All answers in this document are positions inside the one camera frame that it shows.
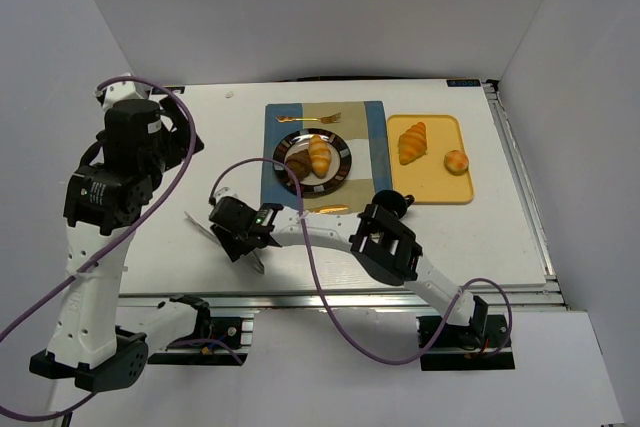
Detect yellow plastic tray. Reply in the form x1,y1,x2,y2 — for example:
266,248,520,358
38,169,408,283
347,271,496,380
387,114,474,205

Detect brown chocolate croissant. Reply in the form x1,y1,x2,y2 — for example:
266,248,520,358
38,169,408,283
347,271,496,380
285,149,312,182

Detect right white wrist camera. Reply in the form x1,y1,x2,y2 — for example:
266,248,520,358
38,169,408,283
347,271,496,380
208,187,238,207

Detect silver metal tongs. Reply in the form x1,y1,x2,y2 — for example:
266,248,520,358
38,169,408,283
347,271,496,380
184,211,265,275

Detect small round bun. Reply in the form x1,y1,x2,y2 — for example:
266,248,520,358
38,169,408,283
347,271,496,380
444,150,469,175

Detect gold knife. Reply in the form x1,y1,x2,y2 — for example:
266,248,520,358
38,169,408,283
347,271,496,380
306,205,349,215

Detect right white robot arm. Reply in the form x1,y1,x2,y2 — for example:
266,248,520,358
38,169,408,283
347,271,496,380
209,191,488,348

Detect gold fork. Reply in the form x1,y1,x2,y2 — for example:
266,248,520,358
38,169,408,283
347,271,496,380
276,112,341,124

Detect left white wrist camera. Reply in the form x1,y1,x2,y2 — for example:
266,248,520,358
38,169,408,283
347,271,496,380
94,73,149,112

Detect orange striped croissant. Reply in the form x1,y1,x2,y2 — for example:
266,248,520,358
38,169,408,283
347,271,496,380
398,122,427,165

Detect blue corner label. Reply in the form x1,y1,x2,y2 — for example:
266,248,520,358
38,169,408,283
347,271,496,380
153,86,186,95
446,79,482,88

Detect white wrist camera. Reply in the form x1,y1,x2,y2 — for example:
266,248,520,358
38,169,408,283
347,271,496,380
94,73,149,112
208,187,238,207

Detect aluminium table frame rail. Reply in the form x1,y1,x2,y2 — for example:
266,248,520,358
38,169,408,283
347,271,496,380
118,291,567,311

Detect striped rim ceramic plate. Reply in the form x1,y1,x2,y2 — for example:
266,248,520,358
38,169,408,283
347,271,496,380
272,128,352,197

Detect right blue corner label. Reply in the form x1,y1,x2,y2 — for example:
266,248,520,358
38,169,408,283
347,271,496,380
446,79,482,88

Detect dark green mug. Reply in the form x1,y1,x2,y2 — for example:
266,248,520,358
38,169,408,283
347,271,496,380
372,190,415,219

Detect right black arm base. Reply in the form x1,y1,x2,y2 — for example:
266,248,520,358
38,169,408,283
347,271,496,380
420,315,516,372

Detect golden striped bread roll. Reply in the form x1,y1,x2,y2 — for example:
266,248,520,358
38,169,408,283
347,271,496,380
308,135,332,178

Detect left blue corner label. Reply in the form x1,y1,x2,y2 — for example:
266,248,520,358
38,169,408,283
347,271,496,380
153,86,186,95

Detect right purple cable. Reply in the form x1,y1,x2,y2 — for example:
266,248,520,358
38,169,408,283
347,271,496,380
209,156,512,364

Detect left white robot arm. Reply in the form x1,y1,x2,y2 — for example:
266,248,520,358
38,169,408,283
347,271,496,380
29,97,210,394

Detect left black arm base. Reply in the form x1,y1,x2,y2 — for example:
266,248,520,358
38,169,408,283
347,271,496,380
148,295,253,367

